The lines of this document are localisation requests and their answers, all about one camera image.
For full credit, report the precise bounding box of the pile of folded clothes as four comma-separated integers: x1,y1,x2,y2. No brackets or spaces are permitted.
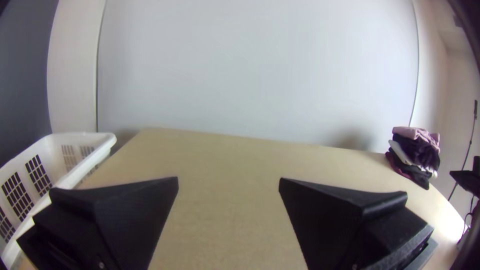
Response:
385,126,442,191

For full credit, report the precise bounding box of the white laundry basket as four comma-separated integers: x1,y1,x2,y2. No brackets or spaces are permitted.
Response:
0,131,118,270

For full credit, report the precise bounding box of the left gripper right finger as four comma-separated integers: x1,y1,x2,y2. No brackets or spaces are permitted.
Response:
277,177,435,270

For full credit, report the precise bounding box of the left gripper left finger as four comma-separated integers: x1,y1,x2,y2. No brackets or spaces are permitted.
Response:
16,176,180,270

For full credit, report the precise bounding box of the black cable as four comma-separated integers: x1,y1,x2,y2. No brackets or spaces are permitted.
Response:
448,99,479,202

